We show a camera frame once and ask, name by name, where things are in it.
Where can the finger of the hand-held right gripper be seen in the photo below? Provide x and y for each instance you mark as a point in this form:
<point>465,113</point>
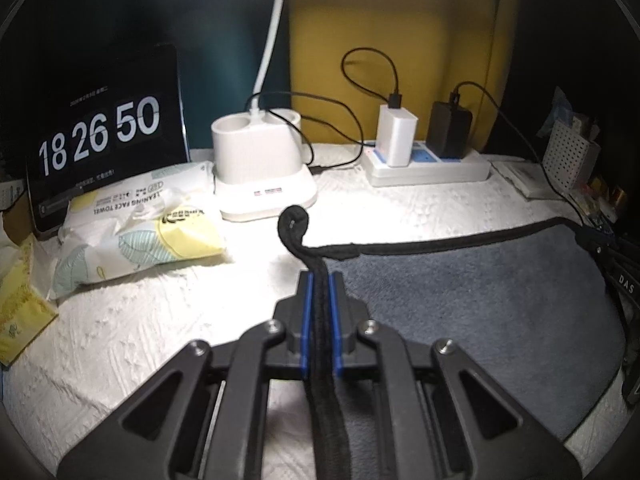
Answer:
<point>595,242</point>

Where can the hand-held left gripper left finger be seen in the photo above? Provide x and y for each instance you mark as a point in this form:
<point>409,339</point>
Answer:
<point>307,325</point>

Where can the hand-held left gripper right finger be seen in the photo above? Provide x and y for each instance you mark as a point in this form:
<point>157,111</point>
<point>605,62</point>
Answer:
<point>334,325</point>

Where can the grey towel with black trim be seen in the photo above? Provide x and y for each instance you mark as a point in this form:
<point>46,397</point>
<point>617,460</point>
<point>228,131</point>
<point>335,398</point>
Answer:
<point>475,305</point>

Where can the face towel pack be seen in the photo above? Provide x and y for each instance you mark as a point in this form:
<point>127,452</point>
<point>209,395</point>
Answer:
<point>140,230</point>

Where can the white perforated organizer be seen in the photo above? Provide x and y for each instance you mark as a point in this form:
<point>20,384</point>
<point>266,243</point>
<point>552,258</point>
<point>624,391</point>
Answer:
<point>567,157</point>

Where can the flat white box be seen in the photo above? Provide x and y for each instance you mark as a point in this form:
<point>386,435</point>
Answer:
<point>525,180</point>

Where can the blue packet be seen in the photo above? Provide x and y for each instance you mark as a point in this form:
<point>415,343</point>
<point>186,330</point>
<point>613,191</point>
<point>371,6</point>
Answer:
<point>559,110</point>

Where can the white textured table cloth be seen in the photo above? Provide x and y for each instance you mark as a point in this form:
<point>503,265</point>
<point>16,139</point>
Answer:
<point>165,340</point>

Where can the white desk lamp base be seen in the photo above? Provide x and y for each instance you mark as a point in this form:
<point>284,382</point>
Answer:
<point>255,160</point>

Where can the white power strip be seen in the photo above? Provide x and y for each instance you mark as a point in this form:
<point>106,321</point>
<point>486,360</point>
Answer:
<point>430,170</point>

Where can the black charger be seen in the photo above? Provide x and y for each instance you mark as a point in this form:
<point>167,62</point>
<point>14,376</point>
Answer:
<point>449,130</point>

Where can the white charger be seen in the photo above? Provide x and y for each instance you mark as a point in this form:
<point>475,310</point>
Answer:
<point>396,135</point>

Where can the black tablet showing clock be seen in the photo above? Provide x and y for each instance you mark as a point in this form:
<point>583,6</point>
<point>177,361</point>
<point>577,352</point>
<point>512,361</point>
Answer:
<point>107,135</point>

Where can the yellow tissue pack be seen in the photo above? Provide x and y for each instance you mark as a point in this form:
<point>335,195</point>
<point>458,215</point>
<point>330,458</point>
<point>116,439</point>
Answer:
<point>22,310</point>

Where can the brown cardboard box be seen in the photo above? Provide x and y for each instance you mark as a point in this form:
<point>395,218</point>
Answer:
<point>16,217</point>

